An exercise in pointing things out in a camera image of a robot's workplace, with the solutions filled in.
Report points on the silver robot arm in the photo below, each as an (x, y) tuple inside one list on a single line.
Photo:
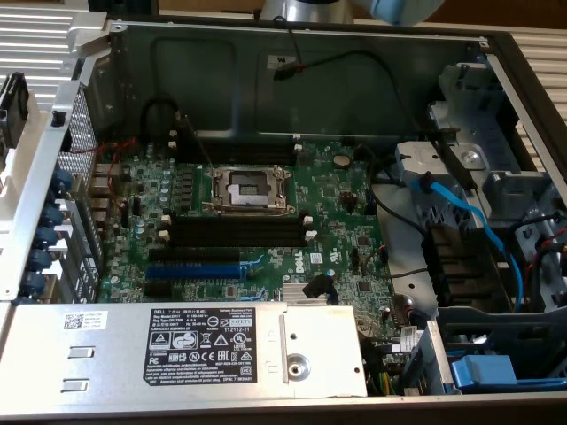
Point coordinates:
[(305, 9)]

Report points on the green Dell motherboard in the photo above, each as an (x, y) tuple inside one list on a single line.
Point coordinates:
[(336, 212)]

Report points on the silver CPU socket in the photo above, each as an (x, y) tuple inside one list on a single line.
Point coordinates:
[(221, 186)]

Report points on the silver coin cell battery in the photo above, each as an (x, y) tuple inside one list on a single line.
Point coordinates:
[(340, 160)]

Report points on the silver chipset heatsink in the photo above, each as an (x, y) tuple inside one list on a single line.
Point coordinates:
[(292, 294)]

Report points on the long black expansion slot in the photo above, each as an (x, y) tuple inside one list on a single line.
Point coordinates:
[(195, 255)]

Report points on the blue expansion slot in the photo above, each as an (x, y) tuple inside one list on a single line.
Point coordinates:
[(195, 271)]

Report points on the thin metal locking lever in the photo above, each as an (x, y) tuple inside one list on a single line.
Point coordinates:
[(200, 144)]

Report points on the open black silver PC case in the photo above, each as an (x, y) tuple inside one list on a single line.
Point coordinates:
[(221, 88)]

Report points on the short black expansion slot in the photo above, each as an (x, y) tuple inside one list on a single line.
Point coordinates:
[(157, 290)]

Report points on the silver metal disk bay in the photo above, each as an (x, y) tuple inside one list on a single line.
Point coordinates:
[(425, 157)]

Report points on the metal port block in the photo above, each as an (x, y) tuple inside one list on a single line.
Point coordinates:
[(102, 177)]

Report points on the blue card slot latch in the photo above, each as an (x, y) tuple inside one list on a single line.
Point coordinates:
[(55, 212), (47, 237), (40, 261), (62, 181), (33, 283)]

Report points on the silver power supply unit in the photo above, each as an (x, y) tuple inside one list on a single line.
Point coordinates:
[(111, 363)]

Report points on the black panel clip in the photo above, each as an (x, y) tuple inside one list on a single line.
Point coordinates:
[(57, 118)]

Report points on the grey blue drive cage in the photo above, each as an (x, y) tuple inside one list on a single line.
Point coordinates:
[(509, 314)]

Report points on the blue plastic drive latch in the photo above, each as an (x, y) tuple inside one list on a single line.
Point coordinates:
[(487, 372)]

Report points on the black graphics card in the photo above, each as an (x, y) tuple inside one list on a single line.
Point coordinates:
[(15, 106)]

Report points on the black ribbed bracket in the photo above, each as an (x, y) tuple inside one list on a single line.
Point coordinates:
[(460, 265)]

